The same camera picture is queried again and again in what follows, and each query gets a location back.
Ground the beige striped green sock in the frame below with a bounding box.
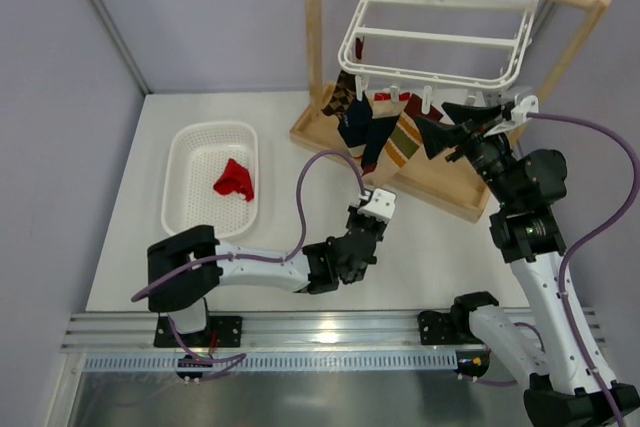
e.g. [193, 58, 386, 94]
[363, 93, 423, 187]

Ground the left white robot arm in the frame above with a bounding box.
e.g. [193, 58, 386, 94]
[133, 198, 395, 348]

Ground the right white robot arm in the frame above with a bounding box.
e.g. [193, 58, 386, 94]
[415, 97, 639, 426]

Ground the white plastic clip hanger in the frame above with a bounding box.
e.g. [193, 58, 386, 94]
[337, 0, 540, 97]

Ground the wooden rack with tray base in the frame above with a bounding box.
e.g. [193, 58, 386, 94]
[290, 0, 612, 222]

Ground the navy blue sock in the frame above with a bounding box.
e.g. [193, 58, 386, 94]
[361, 92, 412, 174]

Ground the navy sock beige red toe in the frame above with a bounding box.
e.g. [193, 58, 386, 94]
[338, 96, 373, 159]

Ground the brown argyle sock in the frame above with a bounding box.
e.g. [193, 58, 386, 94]
[321, 69, 357, 120]

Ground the white perforated plastic basket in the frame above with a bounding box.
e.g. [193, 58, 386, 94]
[160, 121, 259, 238]

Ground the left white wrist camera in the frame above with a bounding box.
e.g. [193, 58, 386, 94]
[357, 188, 397, 223]

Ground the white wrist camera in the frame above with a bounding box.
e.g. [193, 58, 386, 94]
[485, 87, 540, 137]
[357, 188, 397, 223]

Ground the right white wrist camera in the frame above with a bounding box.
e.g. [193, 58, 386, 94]
[485, 87, 540, 137]

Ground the slotted grey cable duct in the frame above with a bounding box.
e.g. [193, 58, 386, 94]
[84, 350, 458, 373]

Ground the aluminium mounting rail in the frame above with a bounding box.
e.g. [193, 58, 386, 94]
[59, 307, 606, 349]

